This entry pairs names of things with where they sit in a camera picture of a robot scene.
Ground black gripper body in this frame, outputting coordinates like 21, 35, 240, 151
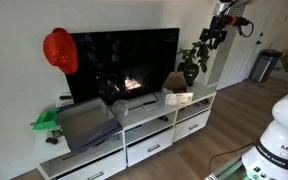
209, 15, 229, 35

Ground white cardboard sachet box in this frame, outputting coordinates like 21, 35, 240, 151
160, 71, 195, 108

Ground dark blue open box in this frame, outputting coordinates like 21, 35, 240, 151
55, 97, 124, 153

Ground white door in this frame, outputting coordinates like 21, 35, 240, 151
216, 0, 287, 91

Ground green plant in black pot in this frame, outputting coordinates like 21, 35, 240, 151
176, 39, 210, 87

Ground grey trash can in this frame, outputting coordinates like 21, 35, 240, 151
250, 48, 284, 84

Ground black flat screen television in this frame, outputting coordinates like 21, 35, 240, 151
64, 27, 181, 106

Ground white cabinet drawer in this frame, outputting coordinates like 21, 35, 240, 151
174, 109, 212, 143
54, 151, 127, 180
126, 127, 176, 168

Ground white television cabinet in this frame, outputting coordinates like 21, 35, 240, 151
33, 81, 218, 180

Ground clear plastic cup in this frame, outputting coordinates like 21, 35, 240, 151
113, 99, 130, 126

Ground metal robot mounting platform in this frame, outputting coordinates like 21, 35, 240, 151
203, 155, 252, 180

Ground red sequin hat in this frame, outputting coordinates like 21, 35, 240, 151
42, 27, 79, 75

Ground green plastic scoop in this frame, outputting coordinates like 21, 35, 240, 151
31, 108, 60, 131

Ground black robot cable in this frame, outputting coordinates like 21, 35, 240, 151
235, 14, 255, 38

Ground black floor cable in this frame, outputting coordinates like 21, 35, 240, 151
208, 141, 257, 175

